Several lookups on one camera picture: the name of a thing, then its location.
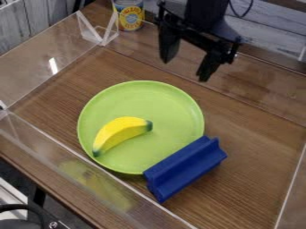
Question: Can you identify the yellow labelled tin can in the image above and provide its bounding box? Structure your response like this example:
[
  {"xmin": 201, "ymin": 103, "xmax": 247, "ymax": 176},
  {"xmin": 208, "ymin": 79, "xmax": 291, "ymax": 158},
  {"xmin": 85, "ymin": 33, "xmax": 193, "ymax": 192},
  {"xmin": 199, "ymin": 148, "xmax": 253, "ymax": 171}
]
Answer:
[{"xmin": 112, "ymin": 0, "xmax": 144, "ymax": 31}]

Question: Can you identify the yellow toy banana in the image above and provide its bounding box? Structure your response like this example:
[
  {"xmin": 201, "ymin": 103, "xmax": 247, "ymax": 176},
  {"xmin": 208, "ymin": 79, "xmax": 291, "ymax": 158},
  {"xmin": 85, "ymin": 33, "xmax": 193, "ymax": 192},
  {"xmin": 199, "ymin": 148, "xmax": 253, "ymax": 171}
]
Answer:
[{"xmin": 92, "ymin": 116, "xmax": 153, "ymax": 157}]

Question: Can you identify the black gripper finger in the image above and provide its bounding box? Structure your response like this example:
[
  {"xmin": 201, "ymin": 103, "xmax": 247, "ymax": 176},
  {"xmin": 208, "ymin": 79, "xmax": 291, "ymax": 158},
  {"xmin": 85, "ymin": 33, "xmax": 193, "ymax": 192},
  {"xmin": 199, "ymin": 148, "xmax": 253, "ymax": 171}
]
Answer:
[
  {"xmin": 196, "ymin": 49, "xmax": 232, "ymax": 81},
  {"xmin": 159, "ymin": 21, "xmax": 180, "ymax": 64}
]

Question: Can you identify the blue plastic block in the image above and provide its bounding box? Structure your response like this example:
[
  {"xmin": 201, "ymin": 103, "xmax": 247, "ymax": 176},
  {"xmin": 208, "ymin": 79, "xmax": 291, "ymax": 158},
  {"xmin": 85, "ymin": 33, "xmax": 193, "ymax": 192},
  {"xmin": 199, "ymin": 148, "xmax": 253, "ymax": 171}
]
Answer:
[{"xmin": 143, "ymin": 136, "xmax": 227, "ymax": 203}]

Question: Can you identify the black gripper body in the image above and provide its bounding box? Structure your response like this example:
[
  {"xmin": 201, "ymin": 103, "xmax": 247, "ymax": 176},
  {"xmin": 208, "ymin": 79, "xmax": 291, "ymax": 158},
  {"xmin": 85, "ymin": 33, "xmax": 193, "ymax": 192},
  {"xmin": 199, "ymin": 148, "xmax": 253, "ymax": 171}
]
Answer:
[{"xmin": 153, "ymin": 0, "xmax": 243, "ymax": 65}]

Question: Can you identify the clear acrylic enclosure wall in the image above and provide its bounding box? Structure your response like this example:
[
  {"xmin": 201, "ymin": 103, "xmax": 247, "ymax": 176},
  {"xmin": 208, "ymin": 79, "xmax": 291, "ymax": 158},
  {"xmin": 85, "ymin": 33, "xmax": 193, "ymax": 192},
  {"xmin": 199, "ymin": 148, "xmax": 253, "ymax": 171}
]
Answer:
[{"xmin": 0, "ymin": 8, "xmax": 306, "ymax": 229}]

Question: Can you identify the green round plate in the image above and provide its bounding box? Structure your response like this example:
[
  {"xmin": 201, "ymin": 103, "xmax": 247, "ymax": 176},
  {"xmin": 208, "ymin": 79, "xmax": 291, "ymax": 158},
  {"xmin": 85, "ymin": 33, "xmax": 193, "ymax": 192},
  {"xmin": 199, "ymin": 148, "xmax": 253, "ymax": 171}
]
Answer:
[{"xmin": 76, "ymin": 81, "xmax": 204, "ymax": 174}]

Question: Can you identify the black cable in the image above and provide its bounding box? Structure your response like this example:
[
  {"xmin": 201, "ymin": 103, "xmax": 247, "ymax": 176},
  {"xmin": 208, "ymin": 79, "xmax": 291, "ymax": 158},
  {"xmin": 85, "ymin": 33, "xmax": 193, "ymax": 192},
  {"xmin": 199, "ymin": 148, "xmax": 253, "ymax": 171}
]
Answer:
[{"xmin": 227, "ymin": 0, "xmax": 255, "ymax": 20}]

